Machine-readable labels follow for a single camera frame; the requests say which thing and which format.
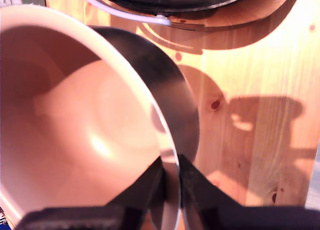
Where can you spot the beige metal pot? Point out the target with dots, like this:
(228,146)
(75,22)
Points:
(75,115)

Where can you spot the large black rice cooker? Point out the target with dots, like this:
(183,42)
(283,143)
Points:
(175,0)

